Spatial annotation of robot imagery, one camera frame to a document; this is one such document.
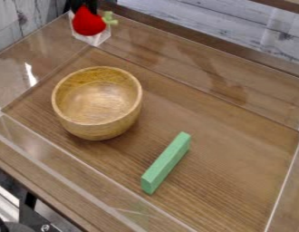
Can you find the green rectangular block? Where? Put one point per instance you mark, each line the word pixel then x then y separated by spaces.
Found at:
pixel 164 164

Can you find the wooden bowl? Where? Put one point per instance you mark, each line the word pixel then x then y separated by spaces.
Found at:
pixel 98 102

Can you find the clear acrylic corner bracket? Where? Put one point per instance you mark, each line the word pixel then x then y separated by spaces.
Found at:
pixel 99 37

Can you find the black table leg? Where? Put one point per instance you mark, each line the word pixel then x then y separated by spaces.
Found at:
pixel 30 200

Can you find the clear acrylic tray wall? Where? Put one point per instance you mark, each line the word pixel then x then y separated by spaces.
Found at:
pixel 91 200

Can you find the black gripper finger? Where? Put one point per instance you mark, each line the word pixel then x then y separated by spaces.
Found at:
pixel 92 6
pixel 76 4

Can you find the black metal base plate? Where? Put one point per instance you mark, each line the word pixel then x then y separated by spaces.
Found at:
pixel 35 221

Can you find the red plush strawberry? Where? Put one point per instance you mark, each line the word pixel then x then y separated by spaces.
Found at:
pixel 91 24

